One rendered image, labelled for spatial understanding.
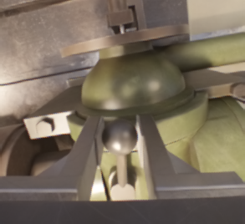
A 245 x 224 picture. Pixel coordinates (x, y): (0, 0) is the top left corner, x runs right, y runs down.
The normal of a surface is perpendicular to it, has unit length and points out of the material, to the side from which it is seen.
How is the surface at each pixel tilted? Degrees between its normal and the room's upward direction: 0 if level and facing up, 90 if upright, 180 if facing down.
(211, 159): 28
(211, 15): 0
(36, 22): 0
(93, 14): 0
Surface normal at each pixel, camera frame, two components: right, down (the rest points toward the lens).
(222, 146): -0.11, -0.32
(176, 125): 0.36, 0.20
